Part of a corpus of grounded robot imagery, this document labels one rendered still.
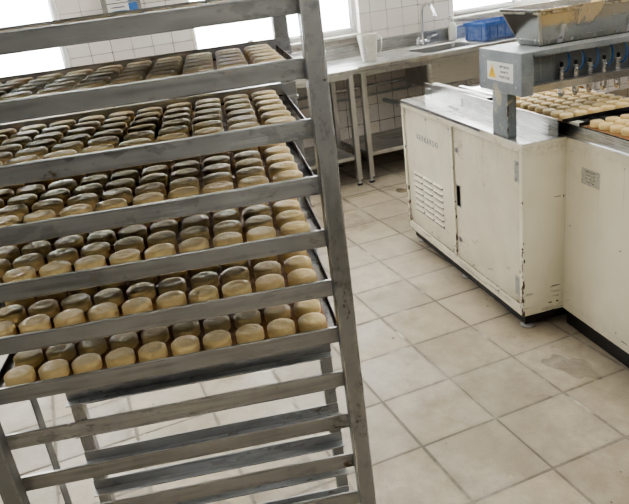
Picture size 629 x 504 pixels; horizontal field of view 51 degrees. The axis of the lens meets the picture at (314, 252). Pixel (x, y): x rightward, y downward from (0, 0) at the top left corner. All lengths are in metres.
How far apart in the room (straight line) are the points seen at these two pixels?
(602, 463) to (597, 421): 0.22
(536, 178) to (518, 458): 1.08
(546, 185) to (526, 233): 0.21
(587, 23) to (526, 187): 0.65
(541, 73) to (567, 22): 0.20
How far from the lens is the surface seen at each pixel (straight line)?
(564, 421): 2.55
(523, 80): 2.66
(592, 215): 2.75
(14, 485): 1.30
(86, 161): 1.04
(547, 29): 2.76
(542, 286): 2.98
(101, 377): 1.18
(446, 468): 2.34
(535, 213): 2.83
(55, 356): 1.29
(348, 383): 1.18
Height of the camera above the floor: 1.53
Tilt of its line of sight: 22 degrees down
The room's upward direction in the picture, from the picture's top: 8 degrees counter-clockwise
